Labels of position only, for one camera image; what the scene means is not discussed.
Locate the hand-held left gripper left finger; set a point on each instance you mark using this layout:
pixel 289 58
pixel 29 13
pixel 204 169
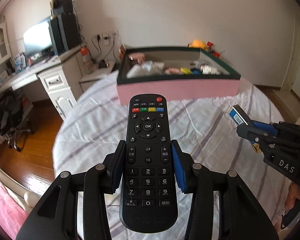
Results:
pixel 116 160

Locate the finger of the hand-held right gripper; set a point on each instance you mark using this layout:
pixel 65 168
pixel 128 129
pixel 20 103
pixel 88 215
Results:
pixel 262 126
pixel 250 133

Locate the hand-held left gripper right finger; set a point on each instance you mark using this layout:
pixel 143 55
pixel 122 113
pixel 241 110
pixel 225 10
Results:
pixel 177 170

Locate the small blue card box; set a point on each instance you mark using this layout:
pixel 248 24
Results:
pixel 238 116

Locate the black remote control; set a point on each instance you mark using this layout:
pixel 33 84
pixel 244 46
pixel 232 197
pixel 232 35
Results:
pixel 148 135

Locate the pink white small trinket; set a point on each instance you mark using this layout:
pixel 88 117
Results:
pixel 210 70

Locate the pink storage box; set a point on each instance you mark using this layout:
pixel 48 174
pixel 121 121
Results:
pixel 177 91

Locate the blue pen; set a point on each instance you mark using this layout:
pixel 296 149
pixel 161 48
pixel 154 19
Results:
pixel 196 71

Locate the clear plastic packet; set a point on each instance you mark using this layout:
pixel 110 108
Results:
pixel 201 63

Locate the yellow highlighter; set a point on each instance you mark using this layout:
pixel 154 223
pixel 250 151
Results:
pixel 185 70

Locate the pink block toy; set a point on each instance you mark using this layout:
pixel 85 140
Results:
pixel 172 71

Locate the white round plug-in device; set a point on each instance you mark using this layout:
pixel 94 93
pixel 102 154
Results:
pixel 153 67

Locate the rose gold jar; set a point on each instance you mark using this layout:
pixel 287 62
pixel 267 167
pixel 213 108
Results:
pixel 136 56

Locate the person's right hand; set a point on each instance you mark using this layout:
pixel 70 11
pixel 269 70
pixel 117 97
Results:
pixel 291 197

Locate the round table striped cloth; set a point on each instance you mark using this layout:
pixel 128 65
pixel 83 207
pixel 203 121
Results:
pixel 90 130

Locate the white door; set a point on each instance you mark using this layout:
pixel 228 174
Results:
pixel 293 55

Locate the white low nightstand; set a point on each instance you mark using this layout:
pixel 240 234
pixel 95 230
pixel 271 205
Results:
pixel 95 76

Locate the red toy box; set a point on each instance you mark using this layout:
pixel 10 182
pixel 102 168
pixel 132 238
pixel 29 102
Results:
pixel 213 51

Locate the small black massage gun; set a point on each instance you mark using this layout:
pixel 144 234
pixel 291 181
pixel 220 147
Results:
pixel 103 63

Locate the white desk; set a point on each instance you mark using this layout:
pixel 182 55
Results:
pixel 52 80

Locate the orange-cap water bottle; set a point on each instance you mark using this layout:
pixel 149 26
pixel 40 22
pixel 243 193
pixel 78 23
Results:
pixel 86 61

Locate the yellow octopus plush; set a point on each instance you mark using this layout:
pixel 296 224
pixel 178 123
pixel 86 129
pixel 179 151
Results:
pixel 197 44

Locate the anatomy torso model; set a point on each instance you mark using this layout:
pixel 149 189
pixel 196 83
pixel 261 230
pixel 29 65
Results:
pixel 122 52

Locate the black office chair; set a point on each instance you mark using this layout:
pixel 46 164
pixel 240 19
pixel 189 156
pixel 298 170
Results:
pixel 12 120

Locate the pink blanket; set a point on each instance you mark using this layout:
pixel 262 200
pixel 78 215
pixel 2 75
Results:
pixel 2 205

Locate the black computer tower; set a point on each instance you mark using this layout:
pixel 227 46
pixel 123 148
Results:
pixel 66 33

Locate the blue white box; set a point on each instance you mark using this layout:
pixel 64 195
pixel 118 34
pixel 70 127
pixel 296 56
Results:
pixel 20 62

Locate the computer monitor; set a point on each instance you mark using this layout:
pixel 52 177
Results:
pixel 37 38

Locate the white glass-door cabinet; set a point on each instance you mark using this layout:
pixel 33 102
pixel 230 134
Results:
pixel 0 47

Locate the black speaker box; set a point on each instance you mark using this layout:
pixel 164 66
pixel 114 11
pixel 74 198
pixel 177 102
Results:
pixel 62 5

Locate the wall socket row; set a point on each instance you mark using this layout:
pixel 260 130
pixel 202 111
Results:
pixel 107 35

